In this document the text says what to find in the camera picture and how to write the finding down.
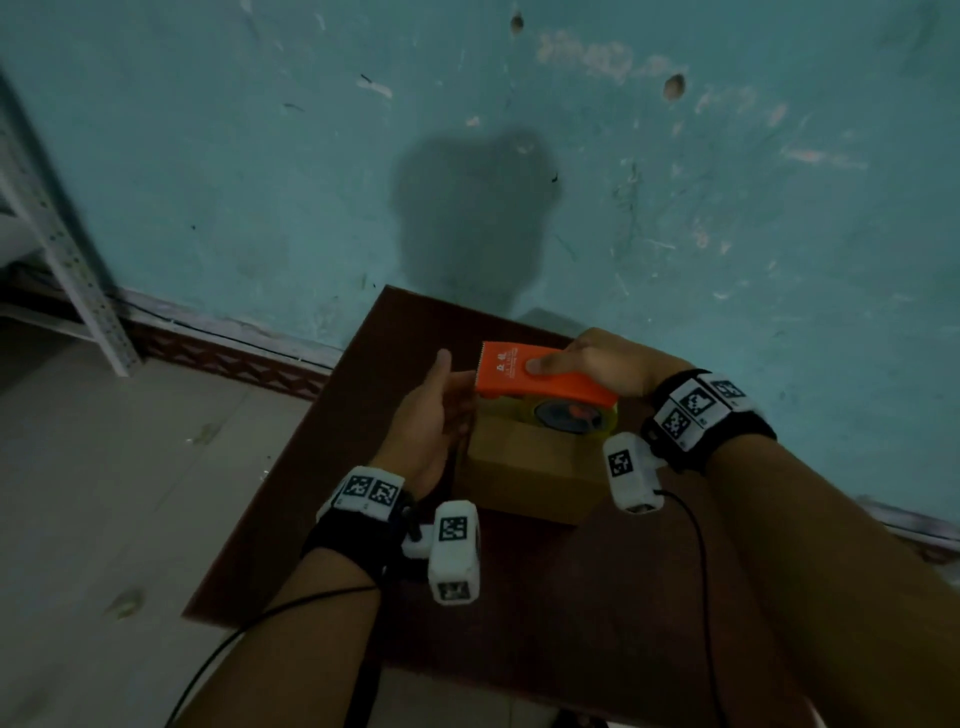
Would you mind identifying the person's right hand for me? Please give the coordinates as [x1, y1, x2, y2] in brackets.
[525, 327, 695, 399]

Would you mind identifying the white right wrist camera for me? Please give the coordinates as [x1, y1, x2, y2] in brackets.
[603, 432, 669, 516]

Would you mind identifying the black right wristband with markers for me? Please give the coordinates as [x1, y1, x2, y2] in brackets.
[640, 368, 778, 475]

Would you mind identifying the black left camera cable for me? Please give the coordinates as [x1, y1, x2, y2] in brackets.
[164, 585, 381, 728]

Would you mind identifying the person's left hand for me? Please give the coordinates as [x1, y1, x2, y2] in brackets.
[370, 348, 478, 502]

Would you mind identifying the black right camera cable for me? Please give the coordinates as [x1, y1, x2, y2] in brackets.
[654, 489, 730, 728]

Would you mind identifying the black left wristband with markers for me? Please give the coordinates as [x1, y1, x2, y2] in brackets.
[302, 465, 418, 585]

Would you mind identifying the white perforated metal shelf post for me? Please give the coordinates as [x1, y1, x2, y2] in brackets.
[0, 112, 144, 378]

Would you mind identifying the person's left forearm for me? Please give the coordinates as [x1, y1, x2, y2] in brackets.
[174, 547, 384, 728]

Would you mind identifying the person's right forearm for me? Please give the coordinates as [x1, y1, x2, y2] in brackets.
[703, 432, 960, 728]

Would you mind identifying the brown cardboard box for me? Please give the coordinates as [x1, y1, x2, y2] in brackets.
[453, 408, 613, 526]

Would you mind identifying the black camera cable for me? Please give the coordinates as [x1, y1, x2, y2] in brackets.
[164, 585, 381, 728]
[654, 489, 730, 728]

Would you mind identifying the thin black cable along wall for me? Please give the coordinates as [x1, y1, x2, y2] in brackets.
[111, 294, 336, 371]

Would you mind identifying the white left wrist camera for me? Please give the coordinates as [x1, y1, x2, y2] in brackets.
[402, 500, 482, 606]

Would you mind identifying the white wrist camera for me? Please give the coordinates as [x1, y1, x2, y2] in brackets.
[603, 432, 669, 516]
[402, 500, 482, 606]

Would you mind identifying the orange tape dispenser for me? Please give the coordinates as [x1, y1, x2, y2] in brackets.
[474, 341, 621, 437]

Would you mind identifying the black wristband with markers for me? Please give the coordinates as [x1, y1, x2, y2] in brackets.
[302, 465, 418, 585]
[640, 368, 778, 475]

